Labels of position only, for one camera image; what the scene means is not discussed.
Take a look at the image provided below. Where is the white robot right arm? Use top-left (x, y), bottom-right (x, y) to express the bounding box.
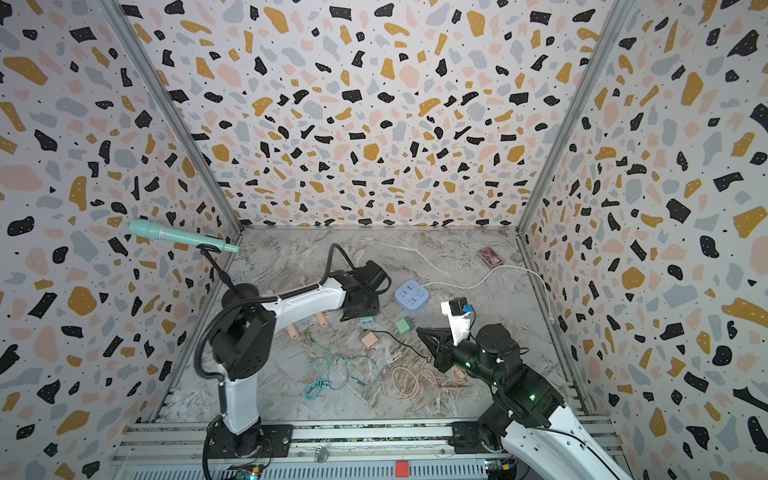
top-left (416, 324), bottom-right (630, 479)

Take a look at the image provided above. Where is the teal coiled cable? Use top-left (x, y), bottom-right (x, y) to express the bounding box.
top-left (302, 341), bottom-right (382, 402)

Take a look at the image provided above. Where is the green plug adapter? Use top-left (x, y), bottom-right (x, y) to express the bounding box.
top-left (395, 317), bottom-right (414, 335)

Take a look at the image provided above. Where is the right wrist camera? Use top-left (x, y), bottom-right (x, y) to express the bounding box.
top-left (440, 297), bottom-right (476, 346)

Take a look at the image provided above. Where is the light blue power strip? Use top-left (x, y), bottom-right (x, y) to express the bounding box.
top-left (394, 280), bottom-right (429, 314)

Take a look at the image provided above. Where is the black charging cable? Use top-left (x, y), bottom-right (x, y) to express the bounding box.
top-left (374, 328), bottom-right (434, 361)

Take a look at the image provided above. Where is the mint green microphone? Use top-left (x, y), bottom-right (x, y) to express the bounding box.
top-left (129, 219), bottom-right (239, 253)

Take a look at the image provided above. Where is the pink coiled cable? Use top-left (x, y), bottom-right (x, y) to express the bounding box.
top-left (380, 359), bottom-right (472, 400)

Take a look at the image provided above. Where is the white power strip cable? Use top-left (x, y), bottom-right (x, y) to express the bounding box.
top-left (377, 239), bottom-right (553, 325)

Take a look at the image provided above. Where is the black corrugated conduit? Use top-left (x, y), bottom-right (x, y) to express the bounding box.
top-left (193, 244), bottom-right (351, 383)

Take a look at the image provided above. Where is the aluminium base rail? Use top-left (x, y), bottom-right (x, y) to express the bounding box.
top-left (110, 416), bottom-right (625, 480)

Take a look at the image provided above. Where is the small colourful card box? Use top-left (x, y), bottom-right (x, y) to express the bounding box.
top-left (478, 247), bottom-right (505, 269)

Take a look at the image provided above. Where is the black microphone stand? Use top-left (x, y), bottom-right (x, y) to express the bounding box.
top-left (196, 243), bottom-right (259, 307)

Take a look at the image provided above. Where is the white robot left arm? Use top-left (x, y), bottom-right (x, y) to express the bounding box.
top-left (195, 261), bottom-right (392, 436)

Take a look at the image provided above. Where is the pink plug adapter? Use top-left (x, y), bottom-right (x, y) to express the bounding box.
top-left (359, 331), bottom-right (379, 350)

